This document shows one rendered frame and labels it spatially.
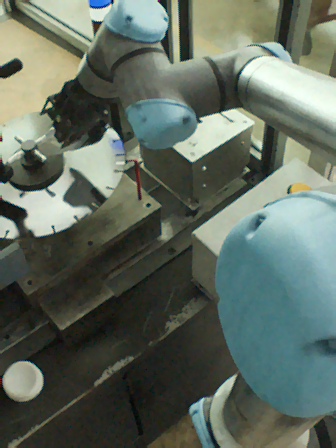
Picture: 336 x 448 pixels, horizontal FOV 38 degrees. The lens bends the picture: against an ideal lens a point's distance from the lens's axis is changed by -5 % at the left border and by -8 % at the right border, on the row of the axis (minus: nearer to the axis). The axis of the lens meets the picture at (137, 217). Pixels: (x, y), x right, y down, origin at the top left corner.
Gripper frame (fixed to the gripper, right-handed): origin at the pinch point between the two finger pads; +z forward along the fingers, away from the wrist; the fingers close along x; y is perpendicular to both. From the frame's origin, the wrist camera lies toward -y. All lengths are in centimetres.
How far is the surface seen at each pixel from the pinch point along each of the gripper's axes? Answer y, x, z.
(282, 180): -27.0, 26.1, -11.2
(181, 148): -19.7, 10.0, -0.7
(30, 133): 0.9, -8.7, 9.4
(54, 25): -46, -58, 45
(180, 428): -18, 73, 70
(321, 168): -36.7, 28.5, -13.2
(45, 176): 6.2, 2.9, 2.9
